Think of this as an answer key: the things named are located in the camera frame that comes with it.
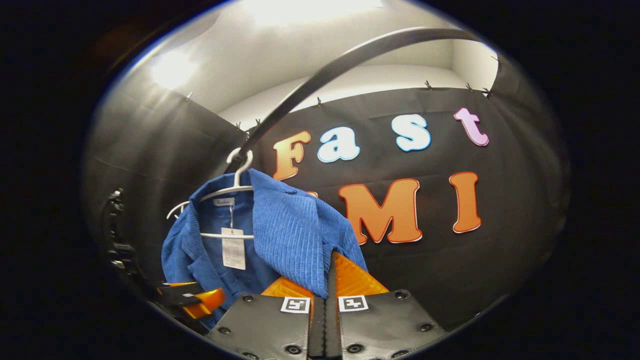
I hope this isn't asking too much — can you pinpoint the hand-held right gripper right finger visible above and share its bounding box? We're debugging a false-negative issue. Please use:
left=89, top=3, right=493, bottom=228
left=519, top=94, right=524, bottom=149
left=325, top=251, right=447, bottom=360

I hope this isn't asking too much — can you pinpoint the black backdrop cloth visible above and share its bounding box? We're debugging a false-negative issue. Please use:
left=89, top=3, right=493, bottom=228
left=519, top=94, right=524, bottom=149
left=82, top=52, right=571, bottom=333

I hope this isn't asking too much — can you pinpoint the small ceiling light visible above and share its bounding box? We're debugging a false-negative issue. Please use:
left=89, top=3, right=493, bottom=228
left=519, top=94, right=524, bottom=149
left=150, top=49, right=200, bottom=91

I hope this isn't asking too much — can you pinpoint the white paper garment tag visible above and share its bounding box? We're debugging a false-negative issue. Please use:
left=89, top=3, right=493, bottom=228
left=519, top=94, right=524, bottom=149
left=221, top=228, right=247, bottom=271

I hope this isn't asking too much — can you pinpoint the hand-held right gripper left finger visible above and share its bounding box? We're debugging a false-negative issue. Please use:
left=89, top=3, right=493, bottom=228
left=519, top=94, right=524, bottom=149
left=206, top=276, right=326, bottom=360

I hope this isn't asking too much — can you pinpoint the black clothes rack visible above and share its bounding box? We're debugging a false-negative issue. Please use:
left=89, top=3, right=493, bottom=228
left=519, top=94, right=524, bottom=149
left=223, top=27, right=483, bottom=175

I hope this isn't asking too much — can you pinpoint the blue corduroy jacket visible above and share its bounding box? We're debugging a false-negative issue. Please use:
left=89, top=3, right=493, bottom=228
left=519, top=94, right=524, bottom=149
left=161, top=168, right=369, bottom=332

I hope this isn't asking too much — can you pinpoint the long ceiling light panel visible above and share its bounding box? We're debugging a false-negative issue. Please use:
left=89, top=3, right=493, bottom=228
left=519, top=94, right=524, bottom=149
left=240, top=0, right=386, bottom=26

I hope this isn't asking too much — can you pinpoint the white plastic clothes hanger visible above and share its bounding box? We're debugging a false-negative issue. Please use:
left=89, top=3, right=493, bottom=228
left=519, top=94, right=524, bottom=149
left=166, top=147, right=255, bottom=241

